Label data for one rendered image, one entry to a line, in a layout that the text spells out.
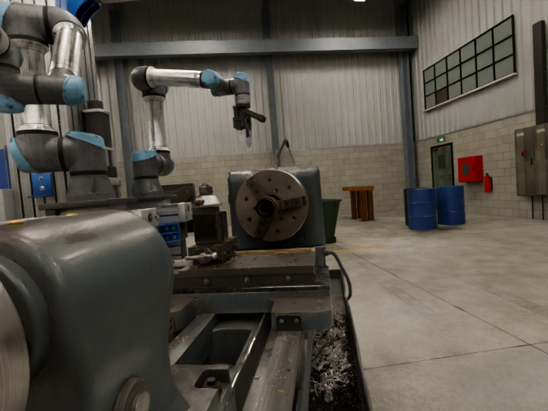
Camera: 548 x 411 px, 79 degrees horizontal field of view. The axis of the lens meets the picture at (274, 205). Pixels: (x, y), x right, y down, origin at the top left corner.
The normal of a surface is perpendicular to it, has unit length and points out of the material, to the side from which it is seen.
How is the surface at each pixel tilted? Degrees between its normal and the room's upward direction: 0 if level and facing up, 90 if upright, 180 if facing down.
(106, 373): 99
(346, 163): 90
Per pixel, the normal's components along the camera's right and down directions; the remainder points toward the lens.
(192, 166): 0.13, 0.04
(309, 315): -0.14, 0.04
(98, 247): 0.72, -0.68
